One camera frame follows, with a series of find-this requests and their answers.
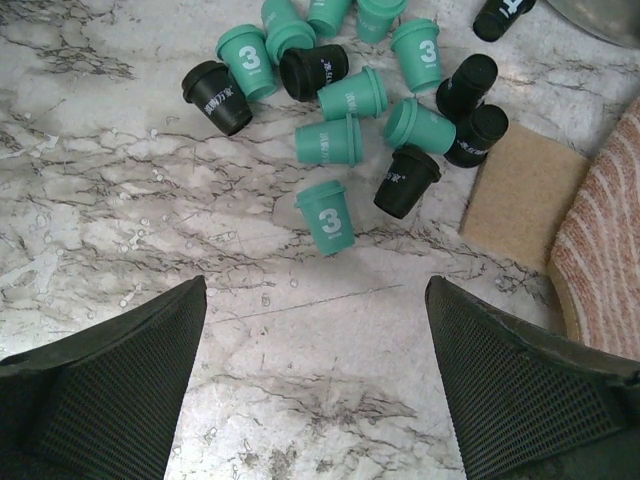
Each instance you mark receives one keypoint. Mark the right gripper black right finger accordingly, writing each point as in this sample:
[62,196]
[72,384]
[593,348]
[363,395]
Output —
[526,403]

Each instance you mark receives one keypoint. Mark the green coffee capsule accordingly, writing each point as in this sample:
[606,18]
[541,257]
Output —
[415,44]
[335,142]
[361,95]
[285,29]
[326,213]
[412,123]

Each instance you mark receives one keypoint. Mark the black capsule number four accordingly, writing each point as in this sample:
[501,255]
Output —
[497,16]

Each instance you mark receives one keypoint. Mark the brown sponge pad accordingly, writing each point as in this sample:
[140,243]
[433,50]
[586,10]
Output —
[521,195]

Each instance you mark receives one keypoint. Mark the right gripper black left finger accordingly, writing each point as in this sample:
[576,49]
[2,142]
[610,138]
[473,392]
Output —
[103,403]

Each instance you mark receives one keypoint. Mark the green capsule number three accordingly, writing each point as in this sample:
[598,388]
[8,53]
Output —
[243,49]

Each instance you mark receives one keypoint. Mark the black coffee capsule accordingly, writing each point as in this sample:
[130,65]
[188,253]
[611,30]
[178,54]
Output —
[458,96]
[476,135]
[211,88]
[304,72]
[411,173]

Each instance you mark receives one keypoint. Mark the stainless steel pan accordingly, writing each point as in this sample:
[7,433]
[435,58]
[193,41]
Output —
[614,21]

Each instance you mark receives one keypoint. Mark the pink striped cloth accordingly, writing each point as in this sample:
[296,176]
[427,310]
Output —
[594,263]

